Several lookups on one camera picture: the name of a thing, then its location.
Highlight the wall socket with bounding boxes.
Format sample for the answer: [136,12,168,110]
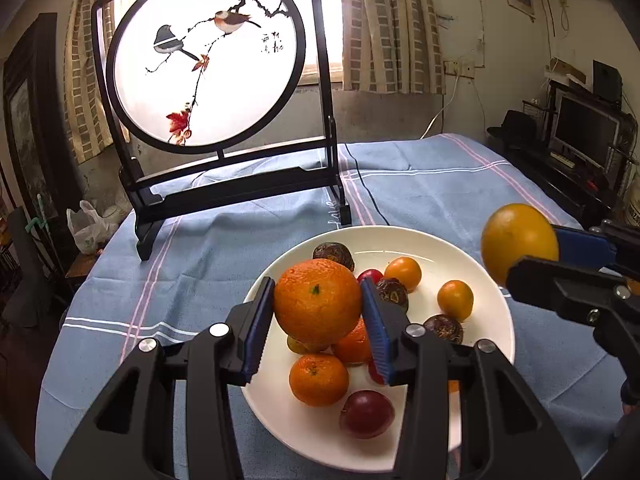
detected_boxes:
[444,59,476,79]

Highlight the white cable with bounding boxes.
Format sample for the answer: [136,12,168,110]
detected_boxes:
[419,76,458,140]

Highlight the orange mandarin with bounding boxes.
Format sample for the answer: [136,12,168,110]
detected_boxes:
[289,353,350,407]
[273,258,364,346]
[331,317,373,366]

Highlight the blue striped tablecloth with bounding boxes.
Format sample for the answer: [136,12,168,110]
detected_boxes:
[35,132,631,480]

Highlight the round bird painting table screen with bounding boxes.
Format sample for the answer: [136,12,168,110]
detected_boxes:
[91,0,352,262]

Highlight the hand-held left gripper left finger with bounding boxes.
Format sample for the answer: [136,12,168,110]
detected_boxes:
[51,276,277,480]

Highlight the yellow-green orange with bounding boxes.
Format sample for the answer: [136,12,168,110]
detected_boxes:
[480,203,560,288]

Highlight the dark framed painting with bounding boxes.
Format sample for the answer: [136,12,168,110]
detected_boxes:
[2,12,83,221]

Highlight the computer monitor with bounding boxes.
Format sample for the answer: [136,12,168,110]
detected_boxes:
[549,92,623,168]

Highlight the small yellow-green fruit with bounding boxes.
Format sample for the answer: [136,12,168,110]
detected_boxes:
[286,335,328,355]

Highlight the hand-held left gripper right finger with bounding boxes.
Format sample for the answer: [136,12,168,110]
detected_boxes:
[359,277,582,480]

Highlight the checked beige curtain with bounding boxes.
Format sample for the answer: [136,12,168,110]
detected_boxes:
[341,0,447,95]
[62,0,132,165]

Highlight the white plastic bag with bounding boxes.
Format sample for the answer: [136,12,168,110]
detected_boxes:
[66,200,121,256]

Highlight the black side table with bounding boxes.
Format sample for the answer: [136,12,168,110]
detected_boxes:
[487,127,640,231]

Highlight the black hat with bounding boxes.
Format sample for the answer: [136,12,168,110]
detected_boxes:
[500,109,538,136]

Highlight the white oval plate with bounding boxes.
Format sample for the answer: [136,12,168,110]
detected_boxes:
[241,225,516,473]

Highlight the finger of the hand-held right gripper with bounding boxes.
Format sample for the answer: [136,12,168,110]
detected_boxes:
[552,220,640,281]
[506,255,640,376]

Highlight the small orange citrus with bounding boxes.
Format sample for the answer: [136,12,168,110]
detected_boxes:
[437,280,475,322]

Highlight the black speaker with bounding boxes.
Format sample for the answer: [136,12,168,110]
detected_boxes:
[592,60,623,108]

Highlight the green hanger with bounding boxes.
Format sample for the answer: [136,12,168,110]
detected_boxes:
[26,199,51,233]

